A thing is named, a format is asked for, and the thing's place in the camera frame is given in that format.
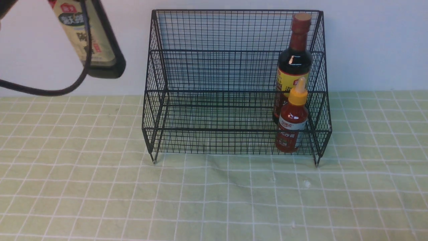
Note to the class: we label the small red sauce bottle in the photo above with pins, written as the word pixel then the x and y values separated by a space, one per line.
pixel 292 119

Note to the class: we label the soy sauce bottle red cap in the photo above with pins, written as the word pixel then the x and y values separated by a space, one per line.
pixel 293 63

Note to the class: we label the dark vinegar bottle gold cap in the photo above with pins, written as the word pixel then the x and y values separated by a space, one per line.
pixel 107 58

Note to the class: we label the green checkered tablecloth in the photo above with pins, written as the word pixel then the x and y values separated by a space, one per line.
pixel 75 168

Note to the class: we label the black wire mesh shelf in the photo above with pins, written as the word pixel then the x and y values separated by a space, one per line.
pixel 211 80

